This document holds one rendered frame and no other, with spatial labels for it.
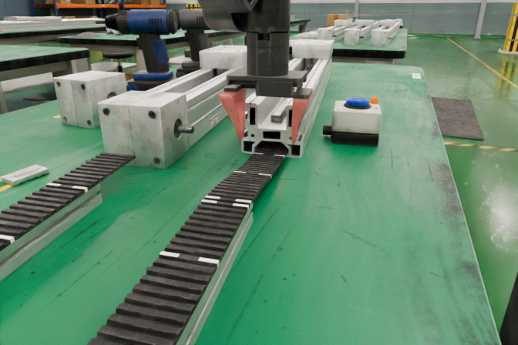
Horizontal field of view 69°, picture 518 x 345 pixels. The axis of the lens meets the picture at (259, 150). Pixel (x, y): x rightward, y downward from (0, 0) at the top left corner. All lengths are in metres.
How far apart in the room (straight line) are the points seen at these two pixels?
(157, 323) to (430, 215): 0.33
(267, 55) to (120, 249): 0.29
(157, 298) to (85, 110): 0.57
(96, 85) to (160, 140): 0.28
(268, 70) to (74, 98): 0.44
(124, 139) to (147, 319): 0.35
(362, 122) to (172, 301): 0.47
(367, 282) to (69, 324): 0.24
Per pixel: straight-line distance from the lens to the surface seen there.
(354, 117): 0.66
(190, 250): 0.33
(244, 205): 0.38
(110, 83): 0.82
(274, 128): 0.60
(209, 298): 0.32
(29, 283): 0.40
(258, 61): 0.50
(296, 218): 0.43
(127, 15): 1.02
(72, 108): 0.83
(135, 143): 0.58
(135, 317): 0.28
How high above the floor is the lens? 1.00
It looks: 21 degrees down
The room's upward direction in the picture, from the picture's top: straight up
